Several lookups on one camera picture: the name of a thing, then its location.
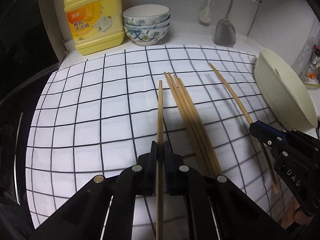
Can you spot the floral ceramic bowl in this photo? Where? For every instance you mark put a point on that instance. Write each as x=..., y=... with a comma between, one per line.
x=146, y=37
x=146, y=12
x=159, y=22

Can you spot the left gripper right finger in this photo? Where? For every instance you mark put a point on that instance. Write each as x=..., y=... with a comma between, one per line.
x=180, y=179

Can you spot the steel spatula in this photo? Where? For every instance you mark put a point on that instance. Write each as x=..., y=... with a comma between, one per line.
x=225, y=34

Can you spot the right human hand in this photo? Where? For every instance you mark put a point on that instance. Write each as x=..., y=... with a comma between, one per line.
x=292, y=214

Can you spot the yellow dish soap bottle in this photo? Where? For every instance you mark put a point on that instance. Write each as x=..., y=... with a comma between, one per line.
x=95, y=25

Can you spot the bottom floral ceramic bowl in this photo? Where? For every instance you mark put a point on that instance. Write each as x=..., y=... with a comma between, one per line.
x=146, y=37

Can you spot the gas valve with hose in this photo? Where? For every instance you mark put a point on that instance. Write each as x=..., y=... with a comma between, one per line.
x=311, y=76

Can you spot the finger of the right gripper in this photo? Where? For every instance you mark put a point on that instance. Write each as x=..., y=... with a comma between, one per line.
x=269, y=135

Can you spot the white dish brush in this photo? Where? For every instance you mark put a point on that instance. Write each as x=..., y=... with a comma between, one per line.
x=205, y=14

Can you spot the black white checkered cloth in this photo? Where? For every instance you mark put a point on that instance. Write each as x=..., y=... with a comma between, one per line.
x=100, y=115

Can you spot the cream plastic basin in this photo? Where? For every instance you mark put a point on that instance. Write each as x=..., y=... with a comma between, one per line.
x=287, y=96

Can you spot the top floral ceramic bowl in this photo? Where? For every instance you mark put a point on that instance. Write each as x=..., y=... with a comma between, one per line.
x=146, y=12

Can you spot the middle floral ceramic bowl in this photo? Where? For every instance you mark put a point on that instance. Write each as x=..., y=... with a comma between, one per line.
x=159, y=22

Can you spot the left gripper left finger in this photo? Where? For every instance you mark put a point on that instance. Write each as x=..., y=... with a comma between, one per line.
x=140, y=179

